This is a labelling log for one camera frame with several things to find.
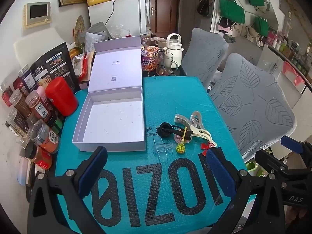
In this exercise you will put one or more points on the grey foil bag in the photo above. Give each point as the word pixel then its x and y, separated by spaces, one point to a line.
pixel 97 29

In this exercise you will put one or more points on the black scrunchie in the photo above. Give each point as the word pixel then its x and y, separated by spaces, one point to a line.
pixel 163 130

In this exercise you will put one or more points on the teal bubble mat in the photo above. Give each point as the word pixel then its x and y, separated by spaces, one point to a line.
pixel 170 97

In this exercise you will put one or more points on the pink bottle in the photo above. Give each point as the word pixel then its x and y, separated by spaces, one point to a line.
pixel 42 92

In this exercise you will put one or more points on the beige translucent claw clip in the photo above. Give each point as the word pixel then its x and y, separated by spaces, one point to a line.
pixel 187 118

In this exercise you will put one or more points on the red snack packet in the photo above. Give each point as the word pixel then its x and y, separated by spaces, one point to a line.
pixel 85 65

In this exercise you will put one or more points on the yellow-green lollipop hair pin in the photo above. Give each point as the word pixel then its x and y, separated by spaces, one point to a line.
pixel 180 148

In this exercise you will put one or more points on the blue pink tissue pack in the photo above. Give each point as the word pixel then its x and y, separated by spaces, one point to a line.
pixel 23 173

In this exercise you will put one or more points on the white gift box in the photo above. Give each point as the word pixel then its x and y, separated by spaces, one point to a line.
pixel 114 117

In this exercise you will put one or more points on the printed paper sheet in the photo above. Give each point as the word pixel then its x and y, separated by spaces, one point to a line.
pixel 93 41

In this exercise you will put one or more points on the woven straw fan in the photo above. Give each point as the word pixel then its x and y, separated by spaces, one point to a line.
pixel 79 29

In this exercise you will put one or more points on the clear plastic bag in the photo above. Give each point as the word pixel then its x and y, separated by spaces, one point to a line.
pixel 119 30

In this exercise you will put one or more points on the row of small bottles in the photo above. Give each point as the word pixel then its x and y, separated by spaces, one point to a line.
pixel 287 48

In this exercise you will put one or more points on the purple instant noodle cup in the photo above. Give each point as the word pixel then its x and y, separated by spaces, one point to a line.
pixel 149 62

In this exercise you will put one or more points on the white kettle jug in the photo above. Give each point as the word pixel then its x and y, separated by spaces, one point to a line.
pixel 175 47

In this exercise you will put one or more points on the wall intercom panel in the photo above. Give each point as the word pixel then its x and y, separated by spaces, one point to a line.
pixel 37 12

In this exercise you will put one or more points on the small green jar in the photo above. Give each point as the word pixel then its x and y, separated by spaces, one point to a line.
pixel 57 124

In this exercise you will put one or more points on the brown door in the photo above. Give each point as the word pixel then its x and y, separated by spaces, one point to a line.
pixel 160 7

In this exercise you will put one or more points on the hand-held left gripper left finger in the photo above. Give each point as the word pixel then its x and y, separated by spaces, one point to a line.
pixel 93 168

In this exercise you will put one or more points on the black hair clip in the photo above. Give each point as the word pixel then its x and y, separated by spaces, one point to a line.
pixel 179 132

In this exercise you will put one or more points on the person's right hand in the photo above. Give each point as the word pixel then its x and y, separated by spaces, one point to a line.
pixel 296 215

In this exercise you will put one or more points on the clear plastic hair clip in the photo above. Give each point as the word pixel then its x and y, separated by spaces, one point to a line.
pixel 162 148

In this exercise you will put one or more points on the red canister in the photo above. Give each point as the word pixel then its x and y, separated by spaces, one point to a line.
pixel 61 97

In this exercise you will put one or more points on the glass mug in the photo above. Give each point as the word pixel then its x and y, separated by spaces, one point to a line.
pixel 165 62

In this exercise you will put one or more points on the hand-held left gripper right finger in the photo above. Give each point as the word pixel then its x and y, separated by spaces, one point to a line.
pixel 217 168

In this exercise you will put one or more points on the white fridge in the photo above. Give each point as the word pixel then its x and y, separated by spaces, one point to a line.
pixel 124 17

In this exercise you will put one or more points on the pink plastic bag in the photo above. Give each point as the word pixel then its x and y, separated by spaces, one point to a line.
pixel 292 73

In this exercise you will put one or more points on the hanging dark bag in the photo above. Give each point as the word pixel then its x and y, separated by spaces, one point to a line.
pixel 204 3

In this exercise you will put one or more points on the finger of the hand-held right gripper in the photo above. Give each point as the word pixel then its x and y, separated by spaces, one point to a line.
pixel 270 160
pixel 292 145

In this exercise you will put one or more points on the row of hanging handbags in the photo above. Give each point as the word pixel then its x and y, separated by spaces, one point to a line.
pixel 226 29

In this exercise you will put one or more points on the cluster of clear spice jars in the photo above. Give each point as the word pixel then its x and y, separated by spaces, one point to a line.
pixel 20 104

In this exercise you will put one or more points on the grey leaf-pattern chair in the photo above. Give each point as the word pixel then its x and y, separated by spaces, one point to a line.
pixel 251 102
pixel 204 53

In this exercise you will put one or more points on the cream hair clip red flower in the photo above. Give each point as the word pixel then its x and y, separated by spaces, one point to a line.
pixel 202 133

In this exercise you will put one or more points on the green slippers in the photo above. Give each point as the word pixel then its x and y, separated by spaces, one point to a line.
pixel 254 168

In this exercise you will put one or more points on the glass jar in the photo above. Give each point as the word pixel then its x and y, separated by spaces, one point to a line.
pixel 145 39

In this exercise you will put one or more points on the black snack bag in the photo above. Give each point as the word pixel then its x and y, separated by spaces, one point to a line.
pixel 53 65

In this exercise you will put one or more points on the white foam board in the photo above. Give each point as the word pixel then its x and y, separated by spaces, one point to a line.
pixel 36 45

